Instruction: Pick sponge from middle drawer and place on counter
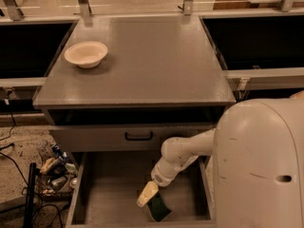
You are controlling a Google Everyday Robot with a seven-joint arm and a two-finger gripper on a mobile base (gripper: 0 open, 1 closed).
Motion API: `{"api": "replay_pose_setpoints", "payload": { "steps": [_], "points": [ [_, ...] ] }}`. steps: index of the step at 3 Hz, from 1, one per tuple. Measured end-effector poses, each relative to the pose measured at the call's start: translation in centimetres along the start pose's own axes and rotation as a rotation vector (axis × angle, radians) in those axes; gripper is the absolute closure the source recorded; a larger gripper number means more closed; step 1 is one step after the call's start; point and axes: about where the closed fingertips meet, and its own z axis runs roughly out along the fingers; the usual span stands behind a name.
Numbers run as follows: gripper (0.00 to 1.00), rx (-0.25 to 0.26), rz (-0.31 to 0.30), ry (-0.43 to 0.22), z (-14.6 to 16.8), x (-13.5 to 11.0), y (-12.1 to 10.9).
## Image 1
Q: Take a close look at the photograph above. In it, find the grey cabinet with counter top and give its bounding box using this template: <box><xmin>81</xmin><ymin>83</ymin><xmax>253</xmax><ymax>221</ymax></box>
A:
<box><xmin>32</xmin><ymin>14</ymin><xmax>237</xmax><ymax>163</ymax></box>

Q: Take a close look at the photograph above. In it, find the metal rail frame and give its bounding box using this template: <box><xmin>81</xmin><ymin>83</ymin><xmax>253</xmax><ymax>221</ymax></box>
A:
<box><xmin>0</xmin><ymin>0</ymin><xmax>304</xmax><ymax>92</ymax></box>

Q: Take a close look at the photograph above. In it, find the wire basket of clutter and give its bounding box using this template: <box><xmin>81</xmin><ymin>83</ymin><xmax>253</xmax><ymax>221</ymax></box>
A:
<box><xmin>37</xmin><ymin>141</ymin><xmax>78</xmax><ymax>201</ymax></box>

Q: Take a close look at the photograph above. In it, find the black stand post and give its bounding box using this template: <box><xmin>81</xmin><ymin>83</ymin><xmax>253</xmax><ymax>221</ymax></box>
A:
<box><xmin>23</xmin><ymin>162</ymin><xmax>36</xmax><ymax>228</ymax></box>

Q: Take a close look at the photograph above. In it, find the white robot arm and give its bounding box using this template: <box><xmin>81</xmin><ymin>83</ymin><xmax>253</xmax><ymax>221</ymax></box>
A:
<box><xmin>137</xmin><ymin>98</ymin><xmax>304</xmax><ymax>228</ymax></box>

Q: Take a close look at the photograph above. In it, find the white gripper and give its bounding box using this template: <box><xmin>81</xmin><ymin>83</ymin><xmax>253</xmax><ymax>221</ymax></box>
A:
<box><xmin>137</xmin><ymin>160</ymin><xmax>180</xmax><ymax>207</ymax></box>

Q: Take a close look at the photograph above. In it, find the black floor cable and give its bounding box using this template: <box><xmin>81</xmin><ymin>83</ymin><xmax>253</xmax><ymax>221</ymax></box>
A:
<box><xmin>0</xmin><ymin>92</ymin><xmax>65</xmax><ymax>228</ymax></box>

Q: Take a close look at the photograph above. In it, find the grey top drawer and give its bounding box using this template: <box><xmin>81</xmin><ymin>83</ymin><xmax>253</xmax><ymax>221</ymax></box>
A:
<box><xmin>49</xmin><ymin>123</ymin><xmax>215</xmax><ymax>152</ymax></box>

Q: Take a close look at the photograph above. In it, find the white bowl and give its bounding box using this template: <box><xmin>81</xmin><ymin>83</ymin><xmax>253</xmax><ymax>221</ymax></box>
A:
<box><xmin>65</xmin><ymin>41</ymin><xmax>108</xmax><ymax>68</ymax></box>

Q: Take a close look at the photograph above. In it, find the grey open middle drawer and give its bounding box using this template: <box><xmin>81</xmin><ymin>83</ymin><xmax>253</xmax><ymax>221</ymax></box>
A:
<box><xmin>66</xmin><ymin>151</ymin><xmax>217</xmax><ymax>228</ymax></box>

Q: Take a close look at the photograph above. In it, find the black drawer handle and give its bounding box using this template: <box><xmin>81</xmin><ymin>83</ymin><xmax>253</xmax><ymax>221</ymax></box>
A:
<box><xmin>124</xmin><ymin>131</ymin><xmax>154</xmax><ymax>142</ymax></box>

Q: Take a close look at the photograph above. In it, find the green yellow sponge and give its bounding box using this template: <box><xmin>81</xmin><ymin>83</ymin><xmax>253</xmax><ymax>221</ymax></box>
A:
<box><xmin>144</xmin><ymin>192</ymin><xmax>172</xmax><ymax>222</ymax></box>

